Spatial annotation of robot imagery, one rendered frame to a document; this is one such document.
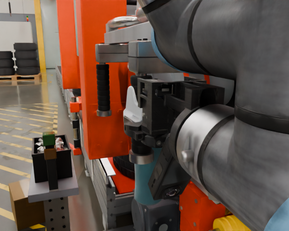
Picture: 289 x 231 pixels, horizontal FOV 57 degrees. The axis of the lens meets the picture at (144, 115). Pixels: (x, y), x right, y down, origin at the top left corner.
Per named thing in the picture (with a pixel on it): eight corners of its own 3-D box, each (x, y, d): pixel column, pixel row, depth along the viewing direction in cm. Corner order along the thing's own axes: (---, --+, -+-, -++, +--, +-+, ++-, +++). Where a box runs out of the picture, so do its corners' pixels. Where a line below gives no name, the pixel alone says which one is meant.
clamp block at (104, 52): (130, 62, 74) (130, 42, 73) (98, 63, 72) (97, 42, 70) (125, 61, 79) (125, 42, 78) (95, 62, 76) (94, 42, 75)
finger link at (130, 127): (142, 112, 41) (174, 126, 34) (142, 123, 42) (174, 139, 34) (114, 115, 39) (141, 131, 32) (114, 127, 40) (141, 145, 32)
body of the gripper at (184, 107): (186, 75, 37) (244, 87, 26) (183, 134, 39) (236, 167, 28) (133, 77, 35) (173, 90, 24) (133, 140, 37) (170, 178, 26)
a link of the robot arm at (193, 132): (266, 189, 24) (187, 206, 22) (234, 168, 29) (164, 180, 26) (277, 109, 23) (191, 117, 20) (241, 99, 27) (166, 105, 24)
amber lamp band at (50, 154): (57, 159, 91) (56, 148, 90) (44, 160, 90) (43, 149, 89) (56, 155, 95) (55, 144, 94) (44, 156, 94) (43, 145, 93)
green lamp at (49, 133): (55, 145, 90) (54, 134, 89) (43, 146, 89) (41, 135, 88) (55, 141, 94) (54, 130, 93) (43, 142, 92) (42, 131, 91)
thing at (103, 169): (125, 217, 125) (124, 173, 120) (105, 221, 122) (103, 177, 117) (75, 108, 351) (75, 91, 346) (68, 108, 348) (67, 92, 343)
